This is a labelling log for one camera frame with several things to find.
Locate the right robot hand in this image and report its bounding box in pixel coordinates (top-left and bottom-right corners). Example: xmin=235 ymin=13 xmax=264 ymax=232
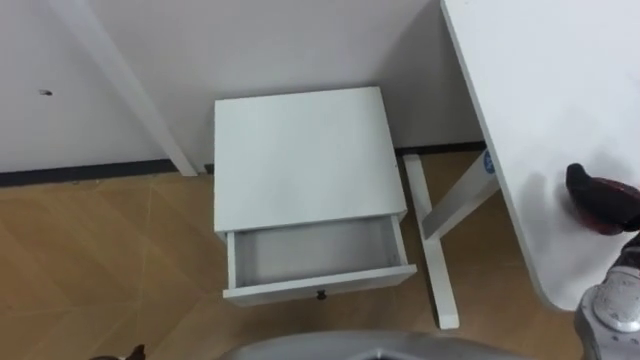
xmin=565 ymin=162 xmax=640 ymax=236

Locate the white nightstand drawer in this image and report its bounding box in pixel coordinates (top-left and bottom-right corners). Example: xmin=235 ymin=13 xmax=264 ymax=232
xmin=222 ymin=214 xmax=419 ymax=307

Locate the white nightstand cabinet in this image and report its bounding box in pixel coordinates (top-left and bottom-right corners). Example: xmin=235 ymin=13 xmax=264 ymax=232
xmin=213 ymin=85 xmax=419 ymax=307

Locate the robot body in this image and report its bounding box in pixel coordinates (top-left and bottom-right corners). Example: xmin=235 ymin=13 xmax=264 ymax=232
xmin=214 ymin=329 xmax=544 ymax=360

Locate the white upright post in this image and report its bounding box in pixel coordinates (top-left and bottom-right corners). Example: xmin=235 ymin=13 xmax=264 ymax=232
xmin=47 ymin=0 xmax=199 ymax=178

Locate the dark red small object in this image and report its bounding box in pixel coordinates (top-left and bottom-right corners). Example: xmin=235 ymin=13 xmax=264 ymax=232
xmin=585 ymin=179 xmax=640 ymax=237

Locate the white desk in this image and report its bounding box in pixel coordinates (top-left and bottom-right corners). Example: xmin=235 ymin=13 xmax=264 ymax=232
xmin=402 ymin=0 xmax=640 ymax=331

